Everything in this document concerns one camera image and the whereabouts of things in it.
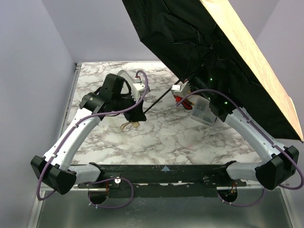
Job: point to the beige umbrella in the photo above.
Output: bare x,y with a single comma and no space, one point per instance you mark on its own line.
207,38

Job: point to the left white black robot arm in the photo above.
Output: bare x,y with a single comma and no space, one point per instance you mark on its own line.
119,94

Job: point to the aluminium frame rail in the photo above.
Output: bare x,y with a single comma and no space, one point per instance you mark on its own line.
249,186

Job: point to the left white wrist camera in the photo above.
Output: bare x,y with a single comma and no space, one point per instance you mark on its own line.
138,89

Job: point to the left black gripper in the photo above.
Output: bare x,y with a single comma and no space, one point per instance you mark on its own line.
136,114

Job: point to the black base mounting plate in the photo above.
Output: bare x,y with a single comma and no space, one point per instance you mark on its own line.
162,181

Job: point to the purple umbrella case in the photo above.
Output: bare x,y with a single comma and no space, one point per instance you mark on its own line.
126,76

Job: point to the clear plastic box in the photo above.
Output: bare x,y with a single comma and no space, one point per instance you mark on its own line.
202,113

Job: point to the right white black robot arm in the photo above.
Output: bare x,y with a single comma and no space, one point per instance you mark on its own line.
253,152

